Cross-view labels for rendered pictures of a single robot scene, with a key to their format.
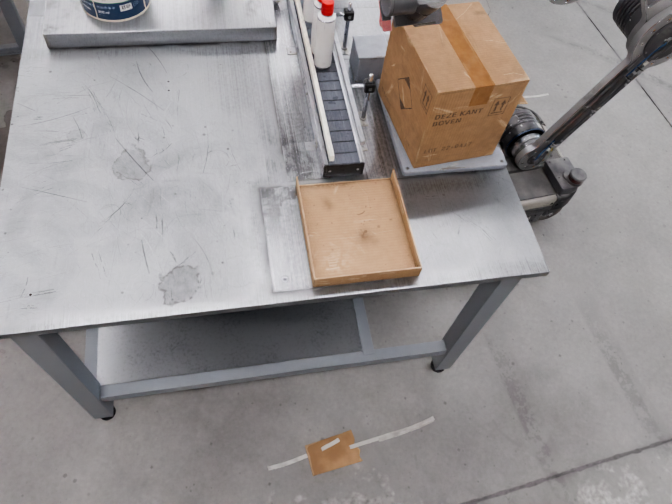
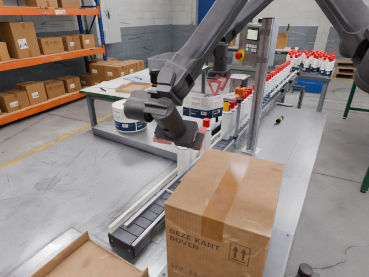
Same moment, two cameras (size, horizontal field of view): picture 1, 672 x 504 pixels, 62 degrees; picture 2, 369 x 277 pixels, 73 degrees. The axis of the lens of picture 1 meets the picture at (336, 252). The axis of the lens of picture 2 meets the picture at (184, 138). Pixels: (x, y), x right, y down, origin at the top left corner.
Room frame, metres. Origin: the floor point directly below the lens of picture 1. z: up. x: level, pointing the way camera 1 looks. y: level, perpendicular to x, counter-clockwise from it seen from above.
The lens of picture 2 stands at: (0.75, -0.54, 1.51)
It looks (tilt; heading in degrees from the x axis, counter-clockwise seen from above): 26 degrees down; 50
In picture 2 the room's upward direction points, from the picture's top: straight up
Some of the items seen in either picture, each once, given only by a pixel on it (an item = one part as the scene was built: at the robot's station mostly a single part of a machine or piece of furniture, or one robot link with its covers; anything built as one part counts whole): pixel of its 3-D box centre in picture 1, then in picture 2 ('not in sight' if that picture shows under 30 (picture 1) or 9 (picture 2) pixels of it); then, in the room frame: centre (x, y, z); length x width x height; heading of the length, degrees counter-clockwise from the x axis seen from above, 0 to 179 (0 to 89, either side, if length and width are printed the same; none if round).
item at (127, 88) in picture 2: not in sight; (134, 87); (2.01, 1.81, 0.82); 0.34 x 0.24 x 0.03; 30
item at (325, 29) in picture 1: (325, 34); (183, 158); (1.31, 0.14, 0.98); 0.05 x 0.05 x 0.20
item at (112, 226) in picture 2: (301, 21); (193, 155); (1.45, 0.23, 0.90); 1.07 x 0.01 x 0.02; 19
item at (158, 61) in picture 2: not in sight; (171, 64); (2.83, 2.24, 0.91); 0.60 x 0.40 x 0.22; 28
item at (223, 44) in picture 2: not in sight; (219, 50); (1.55, 0.20, 1.38); 0.07 x 0.06 x 0.07; 115
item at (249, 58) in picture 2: not in sight; (256, 44); (1.86, 0.24, 1.38); 0.17 x 0.10 x 0.19; 74
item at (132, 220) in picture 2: (327, 6); (207, 150); (1.47, 0.16, 0.95); 1.07 x 0.01 x 0.01; 19
